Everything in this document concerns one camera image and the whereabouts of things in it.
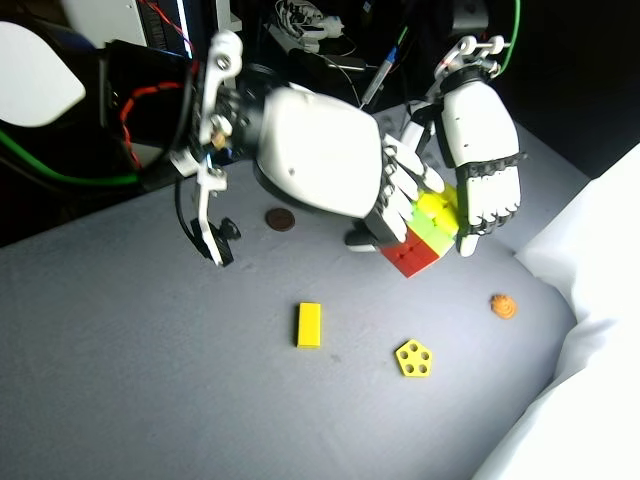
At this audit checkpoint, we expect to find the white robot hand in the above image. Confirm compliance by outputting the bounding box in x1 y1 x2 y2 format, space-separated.
252 82 446 254
398 78 530 259

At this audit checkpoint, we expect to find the multicoloured puzzle cube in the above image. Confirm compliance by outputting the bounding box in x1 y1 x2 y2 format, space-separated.
380 182 461 280

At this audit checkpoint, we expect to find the spare white robot hand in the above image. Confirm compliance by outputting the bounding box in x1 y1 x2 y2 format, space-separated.
272 0 347 54

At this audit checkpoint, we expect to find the brown sandwich cookie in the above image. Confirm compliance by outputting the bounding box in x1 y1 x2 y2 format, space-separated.
264 207 297 234

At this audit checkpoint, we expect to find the black flat device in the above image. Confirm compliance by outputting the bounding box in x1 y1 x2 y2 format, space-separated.
289 47 369 74

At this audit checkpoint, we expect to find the yellow rectangular block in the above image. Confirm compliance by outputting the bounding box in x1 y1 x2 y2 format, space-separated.
294 301 324 350

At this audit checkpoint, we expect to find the orange swirl toy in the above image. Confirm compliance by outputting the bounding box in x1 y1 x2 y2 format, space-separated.
488 293 519 320

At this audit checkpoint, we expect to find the white fabric sheet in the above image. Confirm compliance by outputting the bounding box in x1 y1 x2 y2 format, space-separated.
469 142 640 480

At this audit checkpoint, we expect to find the yellow pentagon block with holes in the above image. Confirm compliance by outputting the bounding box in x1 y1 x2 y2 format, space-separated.
393 338 434 379

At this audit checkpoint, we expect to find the white cabinet panel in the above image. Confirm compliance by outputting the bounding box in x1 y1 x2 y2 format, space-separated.
62 0 151 49

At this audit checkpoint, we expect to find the grey table cloth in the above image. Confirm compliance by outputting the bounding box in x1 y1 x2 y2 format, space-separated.
0 102 596 480

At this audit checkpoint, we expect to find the green braided cable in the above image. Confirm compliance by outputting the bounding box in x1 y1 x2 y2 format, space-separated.
494 0 522 76

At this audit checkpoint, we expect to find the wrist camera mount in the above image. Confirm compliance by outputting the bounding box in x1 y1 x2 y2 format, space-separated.
173 164 242 268

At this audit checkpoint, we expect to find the red and black twisted wire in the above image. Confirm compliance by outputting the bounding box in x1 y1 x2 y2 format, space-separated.
119 0 196 169

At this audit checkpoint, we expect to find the thick green cable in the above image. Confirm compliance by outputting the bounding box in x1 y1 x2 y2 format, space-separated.
0 128 141 187

